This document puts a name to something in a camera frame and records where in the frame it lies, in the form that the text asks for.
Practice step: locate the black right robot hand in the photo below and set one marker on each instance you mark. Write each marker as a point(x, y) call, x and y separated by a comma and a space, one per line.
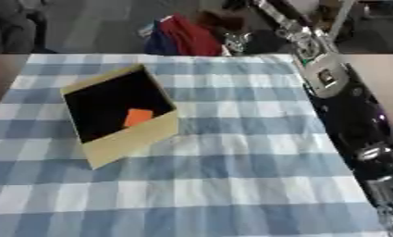
point(237, 41)

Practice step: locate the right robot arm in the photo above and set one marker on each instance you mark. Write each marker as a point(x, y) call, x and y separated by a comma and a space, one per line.
point(351, 123)

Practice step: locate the tan cardboard box black inside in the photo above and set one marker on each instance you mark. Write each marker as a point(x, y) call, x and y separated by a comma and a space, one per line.
point(130, 140)

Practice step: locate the red and blue bag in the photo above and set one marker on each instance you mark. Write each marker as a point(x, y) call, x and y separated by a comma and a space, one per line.
point(191, 38)

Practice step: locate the white tripod leg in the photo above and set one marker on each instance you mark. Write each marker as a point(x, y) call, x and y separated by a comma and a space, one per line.
point(340, 18)

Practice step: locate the orange square block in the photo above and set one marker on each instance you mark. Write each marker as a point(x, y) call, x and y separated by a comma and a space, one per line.
point(137, 117)

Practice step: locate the person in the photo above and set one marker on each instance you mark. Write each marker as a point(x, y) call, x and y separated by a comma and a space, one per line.
point(10, 32)

